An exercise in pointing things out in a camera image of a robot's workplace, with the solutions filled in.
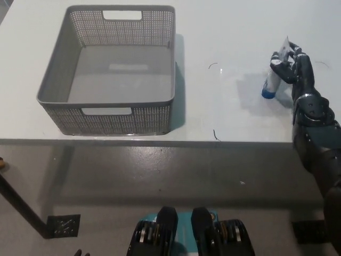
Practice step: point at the black teal robot torso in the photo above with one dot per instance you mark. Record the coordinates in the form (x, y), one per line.
(166, 226)

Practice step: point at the black floor mounting plate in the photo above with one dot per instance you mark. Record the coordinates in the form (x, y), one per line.
(307, 232)
(64, 226)

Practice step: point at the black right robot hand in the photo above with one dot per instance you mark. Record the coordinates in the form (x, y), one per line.
(303, 69)

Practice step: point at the black metal table leg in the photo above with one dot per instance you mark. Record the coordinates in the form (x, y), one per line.
(24, 208)

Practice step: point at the small brown round knob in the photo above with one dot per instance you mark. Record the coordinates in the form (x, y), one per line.
(2, 163)

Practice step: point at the grey perforated plastic basket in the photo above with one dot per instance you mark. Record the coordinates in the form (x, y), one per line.
(60, 77)

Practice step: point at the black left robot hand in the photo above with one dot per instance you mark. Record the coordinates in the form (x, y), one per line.
(78, 253)

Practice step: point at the white shampoo tube blue cap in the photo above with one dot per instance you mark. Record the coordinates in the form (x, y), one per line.
(271, 84)

